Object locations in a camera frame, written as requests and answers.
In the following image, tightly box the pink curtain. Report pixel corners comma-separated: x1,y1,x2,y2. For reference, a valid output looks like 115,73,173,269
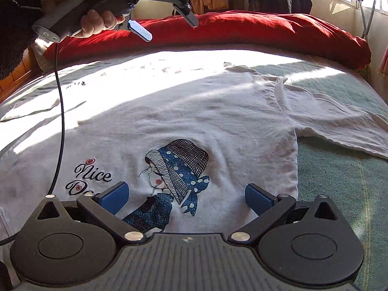
376,45,388,76

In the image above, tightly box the person's left forearm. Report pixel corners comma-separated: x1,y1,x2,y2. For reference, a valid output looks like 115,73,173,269
0,0,41,81

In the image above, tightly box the wooden headboard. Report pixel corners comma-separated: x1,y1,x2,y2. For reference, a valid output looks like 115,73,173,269
0,44,43,104

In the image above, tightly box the metal clothes drying rack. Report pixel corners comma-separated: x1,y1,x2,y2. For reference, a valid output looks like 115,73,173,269
303,0,378,47

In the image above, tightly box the person's left hand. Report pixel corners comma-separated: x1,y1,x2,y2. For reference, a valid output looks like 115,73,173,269
62,0,125,39

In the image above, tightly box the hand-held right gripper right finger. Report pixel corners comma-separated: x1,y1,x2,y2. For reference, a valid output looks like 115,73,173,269
227,183,338,244

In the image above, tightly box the black cable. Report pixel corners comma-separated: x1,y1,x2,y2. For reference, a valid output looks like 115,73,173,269
0,39,66,246

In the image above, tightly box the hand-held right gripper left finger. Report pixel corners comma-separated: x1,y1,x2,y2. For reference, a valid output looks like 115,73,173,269
36,181,145,244

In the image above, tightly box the red quilt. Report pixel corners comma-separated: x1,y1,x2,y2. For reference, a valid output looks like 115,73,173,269
44,10,372,71

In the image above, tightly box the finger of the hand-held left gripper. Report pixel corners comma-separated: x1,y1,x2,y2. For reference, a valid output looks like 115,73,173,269
173,1,200,28
113,19,154,43

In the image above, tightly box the white printed t-shirt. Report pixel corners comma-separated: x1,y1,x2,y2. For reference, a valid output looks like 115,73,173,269
0,62,388,240

